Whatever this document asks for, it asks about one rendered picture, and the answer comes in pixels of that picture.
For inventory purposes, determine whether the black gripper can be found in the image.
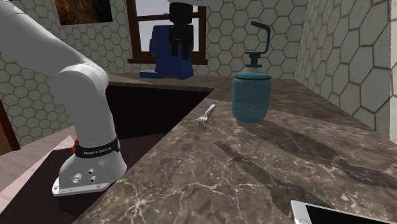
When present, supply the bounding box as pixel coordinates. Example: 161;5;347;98
168;3;195;60

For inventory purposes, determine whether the blue kitchen appliance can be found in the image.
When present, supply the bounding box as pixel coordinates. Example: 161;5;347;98
139;24;195;81

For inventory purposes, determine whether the brown framed window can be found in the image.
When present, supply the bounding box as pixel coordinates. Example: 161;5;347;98
125;0;209;66

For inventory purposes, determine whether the silver fork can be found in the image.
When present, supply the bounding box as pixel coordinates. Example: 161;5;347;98
197;104;217;130

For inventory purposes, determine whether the teal pump dispenser bottle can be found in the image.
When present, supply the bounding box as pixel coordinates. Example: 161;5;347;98
231;20;273;125

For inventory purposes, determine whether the dark robot stand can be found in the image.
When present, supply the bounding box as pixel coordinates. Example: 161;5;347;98
0;133;166;224

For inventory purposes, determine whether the white tablet with black screen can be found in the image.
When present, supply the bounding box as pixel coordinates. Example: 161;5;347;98
289;199;397;224

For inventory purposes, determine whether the dark brown wall picture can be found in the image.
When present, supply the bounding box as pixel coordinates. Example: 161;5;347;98
55;0;114;27

